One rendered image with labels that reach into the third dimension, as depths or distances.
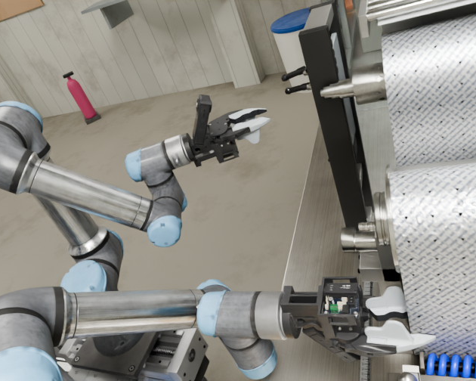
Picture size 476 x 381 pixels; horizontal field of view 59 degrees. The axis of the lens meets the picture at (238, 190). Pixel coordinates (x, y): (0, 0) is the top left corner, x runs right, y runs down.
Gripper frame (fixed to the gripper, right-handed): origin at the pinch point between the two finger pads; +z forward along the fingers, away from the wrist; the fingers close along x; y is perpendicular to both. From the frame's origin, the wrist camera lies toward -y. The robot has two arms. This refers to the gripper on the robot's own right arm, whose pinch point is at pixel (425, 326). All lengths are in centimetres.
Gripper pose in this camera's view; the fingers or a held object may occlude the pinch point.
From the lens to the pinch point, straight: 69.6
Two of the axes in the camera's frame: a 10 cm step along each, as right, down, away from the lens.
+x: 2.5, -6.3, 7.4
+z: 9.1, -1.0, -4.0
